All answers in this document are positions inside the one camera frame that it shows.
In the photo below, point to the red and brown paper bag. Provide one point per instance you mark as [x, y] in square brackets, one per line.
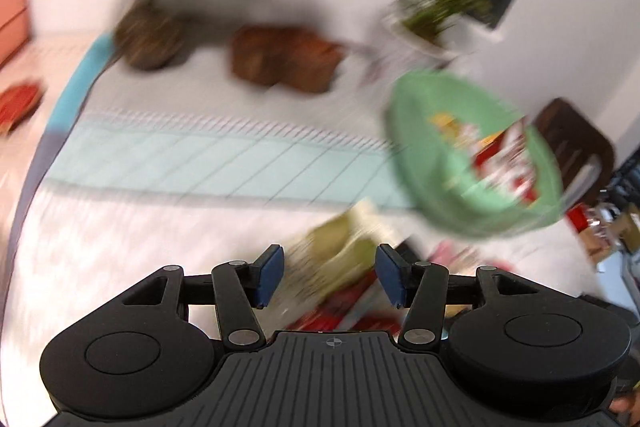
[580, 219]

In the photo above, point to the red stick packet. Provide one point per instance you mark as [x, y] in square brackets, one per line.
[345, 302]

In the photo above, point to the orange box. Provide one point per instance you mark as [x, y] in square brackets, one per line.
[12, 22]

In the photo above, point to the white patterned tablecloth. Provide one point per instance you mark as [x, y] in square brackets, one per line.
[150, 217]

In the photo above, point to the red and white snack bag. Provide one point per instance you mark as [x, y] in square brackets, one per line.
[505, 162]

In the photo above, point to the green plastic bowl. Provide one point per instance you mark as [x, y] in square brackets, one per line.
[425, 187]

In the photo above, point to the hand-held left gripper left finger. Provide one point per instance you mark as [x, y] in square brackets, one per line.
[267, 277]

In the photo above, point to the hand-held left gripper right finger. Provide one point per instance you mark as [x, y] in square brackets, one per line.
[390, 277]

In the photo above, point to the yellow-green snack packet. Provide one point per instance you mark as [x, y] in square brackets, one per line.
[340, 247]

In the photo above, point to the small red packet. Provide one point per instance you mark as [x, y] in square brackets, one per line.
[17, 104]

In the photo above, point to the dark wooden chair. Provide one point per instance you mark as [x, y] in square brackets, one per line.
[565, 122]

